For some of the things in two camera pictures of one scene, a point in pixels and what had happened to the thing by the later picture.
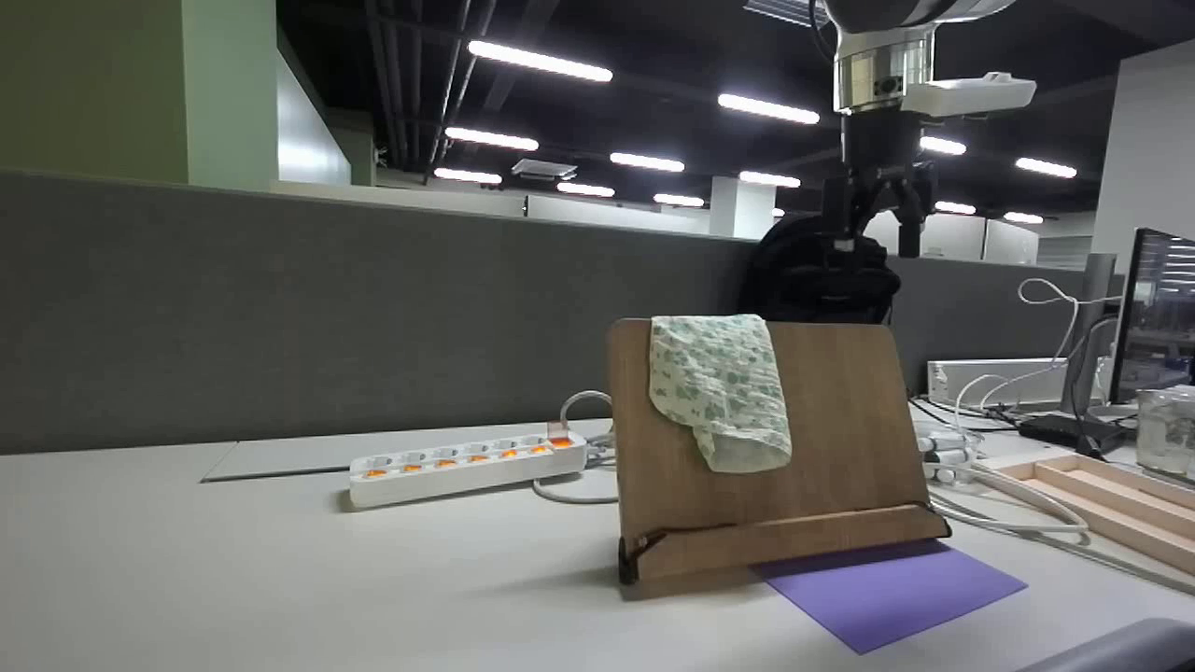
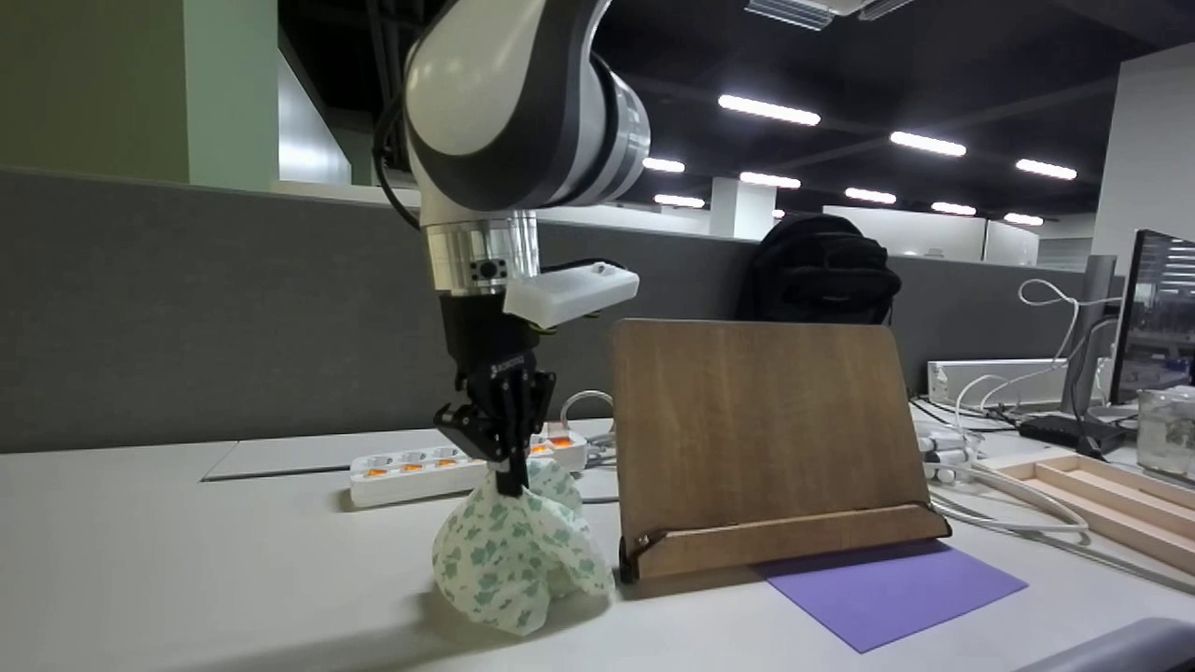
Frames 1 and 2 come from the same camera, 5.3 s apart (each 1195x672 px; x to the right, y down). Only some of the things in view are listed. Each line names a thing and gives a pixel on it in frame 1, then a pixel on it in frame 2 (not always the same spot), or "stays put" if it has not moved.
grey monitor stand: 1083,416 stays put
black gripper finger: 912,207 → 521,396
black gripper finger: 841,214 → 474,427
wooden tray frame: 1134,507 stays put
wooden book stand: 847,479 stays put
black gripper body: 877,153 → 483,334
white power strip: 456,469 stays put
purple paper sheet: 877,598 stays put
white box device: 998,377 stays put
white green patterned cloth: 719,377 → 511,556
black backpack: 811,275 stays put
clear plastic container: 1167,430 stays put
